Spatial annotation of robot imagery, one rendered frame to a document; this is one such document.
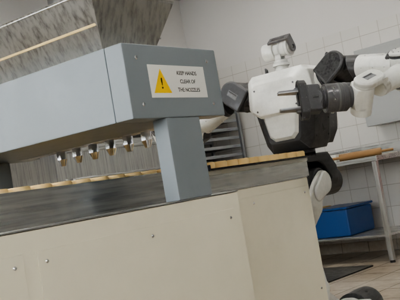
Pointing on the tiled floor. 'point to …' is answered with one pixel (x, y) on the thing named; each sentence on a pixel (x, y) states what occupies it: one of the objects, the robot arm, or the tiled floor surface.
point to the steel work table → (387, 231)
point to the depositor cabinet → (133, 255)
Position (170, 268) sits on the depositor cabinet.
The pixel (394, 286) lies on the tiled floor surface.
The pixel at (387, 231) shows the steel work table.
